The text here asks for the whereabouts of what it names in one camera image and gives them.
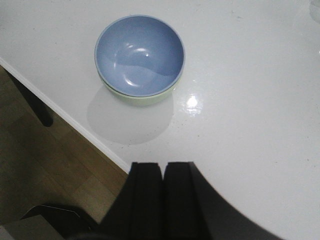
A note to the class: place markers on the blue plastic bowl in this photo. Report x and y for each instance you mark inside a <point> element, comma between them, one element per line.
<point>139,56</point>

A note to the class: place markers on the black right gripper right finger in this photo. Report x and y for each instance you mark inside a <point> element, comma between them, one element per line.
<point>194,210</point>

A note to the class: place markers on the green plastic bowl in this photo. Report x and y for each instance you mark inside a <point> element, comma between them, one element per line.
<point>142,100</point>

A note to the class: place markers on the black table leg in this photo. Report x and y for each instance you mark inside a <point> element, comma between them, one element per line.
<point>39,108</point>

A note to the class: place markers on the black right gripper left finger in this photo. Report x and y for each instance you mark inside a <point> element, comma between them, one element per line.
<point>137,212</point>

